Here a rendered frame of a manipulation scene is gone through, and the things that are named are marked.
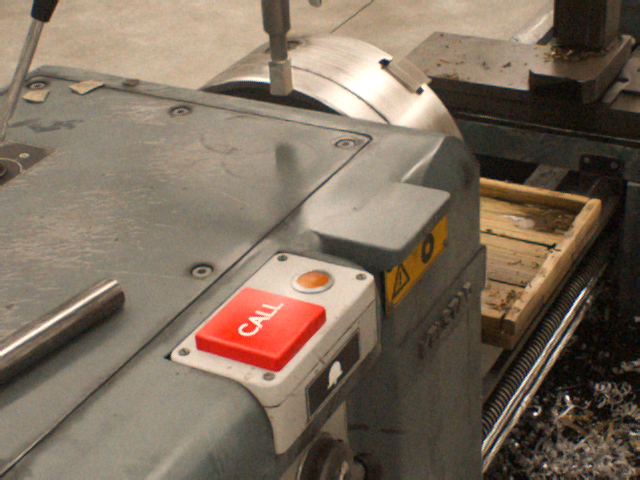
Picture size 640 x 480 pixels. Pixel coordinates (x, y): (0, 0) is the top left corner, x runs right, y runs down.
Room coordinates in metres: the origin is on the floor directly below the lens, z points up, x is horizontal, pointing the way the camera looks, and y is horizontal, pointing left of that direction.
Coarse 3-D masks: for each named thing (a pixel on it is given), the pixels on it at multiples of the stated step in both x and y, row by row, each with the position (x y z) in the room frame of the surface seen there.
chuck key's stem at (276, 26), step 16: (272, 0) 0.91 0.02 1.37; (288, 0) 0.92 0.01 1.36; (272, 16) 0.91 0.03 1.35; (288, 16) 0.92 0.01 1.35; (272, 32) 0.91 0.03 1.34; (272, 48) 0.92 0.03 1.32; (272, 64) 0.92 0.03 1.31; (288, 64) 0.92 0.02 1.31; (272, 80) 0.92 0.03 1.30; (288, 80) 0.92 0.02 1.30
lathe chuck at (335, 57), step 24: (264, 48) 1.16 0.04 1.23; (312, 48) 1.13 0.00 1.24; (336, 48) 1.13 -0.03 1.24; (360, 48) 1.13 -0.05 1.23; (312, 72) 1.08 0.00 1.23; (336, 72) 1.08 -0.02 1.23; (360, 72) 1.09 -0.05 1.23; (384, 72) 1.10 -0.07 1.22; (360, 96) 1.05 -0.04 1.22; (384, 96) 1.07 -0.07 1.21; (408, 96) 1.08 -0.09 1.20; (432, 96) 1.10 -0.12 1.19; (408, 120) 1.05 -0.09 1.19; (432, 120) 1.08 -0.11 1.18
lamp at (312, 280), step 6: (300, 276) 0.68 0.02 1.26; (306, 276) 0.68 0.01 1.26; (312, 276) 0.68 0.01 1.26; (318, 276) 0.68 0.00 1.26; (324, 276) 0.68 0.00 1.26; (300, 282) 0.68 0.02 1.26; (306, 282) 0.67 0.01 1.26; (312, 282) 0.67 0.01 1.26; (318, 282) 0.67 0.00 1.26; (324, 282) 0.67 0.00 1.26; (306, 288) 0.67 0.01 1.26; (312, 288) 0.67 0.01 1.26
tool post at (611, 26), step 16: (560, 0) 1.60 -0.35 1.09; (576, 0) 1.59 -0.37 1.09; (592, 0) 1.58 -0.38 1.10; (608, 0) 1.58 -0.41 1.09; (560, 16) 1.60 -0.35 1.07; (576, 16) 1.59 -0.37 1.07; (592, 16) 1.58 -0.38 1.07; (608, 16) 1.59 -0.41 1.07; (560, 32) 1.60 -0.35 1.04; (576, 32) 1.59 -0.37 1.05; (592, 32) 1.58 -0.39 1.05; (608, 32) 1.59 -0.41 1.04; (592, 48) 1.59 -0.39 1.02
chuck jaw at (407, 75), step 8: (392, 64) 1.13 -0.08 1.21; (400, 64) 1.16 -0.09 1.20; (408, 64) 1.16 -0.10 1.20; (392, 72) 1.12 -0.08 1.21; (400, 72) 1.12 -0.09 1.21; (408, 72) 1.15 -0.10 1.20; (416, 72) 1.16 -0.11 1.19; (400, 80) 1.11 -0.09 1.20; (408, 80) 1.12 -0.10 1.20; (416, 80) 1.14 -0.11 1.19; (424, 80) 1.15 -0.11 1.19; (408, 88) 1.10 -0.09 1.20; (416, 88) 1.11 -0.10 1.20
